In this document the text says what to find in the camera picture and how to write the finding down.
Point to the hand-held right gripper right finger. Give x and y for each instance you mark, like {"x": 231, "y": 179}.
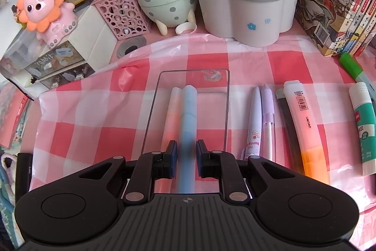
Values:
{"x": 199, "y": 158}

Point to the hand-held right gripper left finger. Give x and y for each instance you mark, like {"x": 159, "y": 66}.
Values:
{"x": 174, "y": 159}

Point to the clear plastic box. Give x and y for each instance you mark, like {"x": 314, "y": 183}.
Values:
{"x": 211, "y": 109}

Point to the light blue pen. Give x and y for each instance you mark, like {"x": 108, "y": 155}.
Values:
{"x": 188, "y": 109}

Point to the purple cartoon pen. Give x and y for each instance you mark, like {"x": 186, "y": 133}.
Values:
{"x": 254, "y": 121}

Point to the orange highlighter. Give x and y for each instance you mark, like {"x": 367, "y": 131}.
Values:
{"x": 305, "y": 121}

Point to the glue stick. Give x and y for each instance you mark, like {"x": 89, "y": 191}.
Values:
{"x": 362, "y": 118}

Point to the green highlighter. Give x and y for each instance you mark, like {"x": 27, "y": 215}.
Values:
{"x": 351, "y": 65}

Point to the pink stationery packet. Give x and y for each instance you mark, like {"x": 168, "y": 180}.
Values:
{"x": 13, "y": 115}

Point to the pale pink pen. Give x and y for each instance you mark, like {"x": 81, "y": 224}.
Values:
{"x": 173, "y": 109}

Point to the pink checked tablecloth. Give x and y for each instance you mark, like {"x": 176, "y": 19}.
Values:
{"x": 88, "y": 109}

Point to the grey desk grommet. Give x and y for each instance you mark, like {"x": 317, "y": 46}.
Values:
{"x": 139, "y": 42}

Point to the white drawer organizer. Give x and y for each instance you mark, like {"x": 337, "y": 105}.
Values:
{"x": 97, "y": 36}

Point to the white grey flower pen holder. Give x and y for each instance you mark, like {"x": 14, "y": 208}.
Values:
{"x": 235, "y": 15}

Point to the black flat panel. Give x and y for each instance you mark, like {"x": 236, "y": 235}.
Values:
{"x": 23, "y": 174}

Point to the pink perforated pen holder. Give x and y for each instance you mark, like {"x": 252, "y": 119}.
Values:
{"x": 123, "y": 15}

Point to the white purple plush toy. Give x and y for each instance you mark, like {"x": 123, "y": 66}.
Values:
{"x": 7, "y": 159}

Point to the clear plastic drawer unit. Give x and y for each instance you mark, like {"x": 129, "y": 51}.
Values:
{"x": 17, "y": 48}

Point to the pink lion toy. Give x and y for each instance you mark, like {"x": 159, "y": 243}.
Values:
{"x": 38, "y": 7}

